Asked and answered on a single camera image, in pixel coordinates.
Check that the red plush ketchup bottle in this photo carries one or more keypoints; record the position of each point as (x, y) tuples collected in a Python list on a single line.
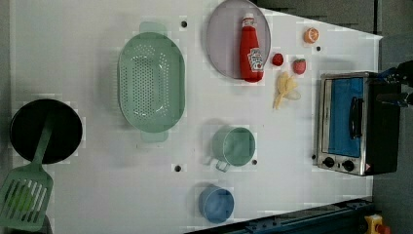
[(251, 59)]

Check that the grey round plate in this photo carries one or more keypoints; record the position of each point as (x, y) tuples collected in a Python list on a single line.
[(224, 33)]

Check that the green metal mug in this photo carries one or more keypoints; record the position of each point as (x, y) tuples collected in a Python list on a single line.
[(232, 147)]

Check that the green perforated colander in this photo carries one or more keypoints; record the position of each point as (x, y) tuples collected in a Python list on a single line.
[(151, 82)]

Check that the peeled banana toy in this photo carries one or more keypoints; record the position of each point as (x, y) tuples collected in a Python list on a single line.
[(286, 88)]

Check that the blue cup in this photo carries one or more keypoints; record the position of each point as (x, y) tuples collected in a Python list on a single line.
[(216, 204)]

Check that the round red strawberry toy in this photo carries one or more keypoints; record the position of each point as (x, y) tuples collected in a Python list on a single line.
[(277, 59)]

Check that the red strawberry with leaves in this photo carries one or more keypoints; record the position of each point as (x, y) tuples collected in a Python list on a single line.
[(299, 66)]

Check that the orange half toy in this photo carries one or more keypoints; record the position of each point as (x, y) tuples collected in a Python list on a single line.
[(311, 35)]

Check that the silver toaster oven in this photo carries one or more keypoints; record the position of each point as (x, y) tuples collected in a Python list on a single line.
[(358, 133)]

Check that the black frying pan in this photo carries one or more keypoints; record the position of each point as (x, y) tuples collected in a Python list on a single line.
[(27, 125)]

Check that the green slotted spatula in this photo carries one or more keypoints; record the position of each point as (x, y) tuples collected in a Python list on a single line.
[(26, 191)]

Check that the yellow red clamp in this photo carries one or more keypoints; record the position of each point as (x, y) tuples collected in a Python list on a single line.
[(375, 225)]

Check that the blue metal frame rail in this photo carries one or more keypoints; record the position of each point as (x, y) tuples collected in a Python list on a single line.
[(339, 218)]

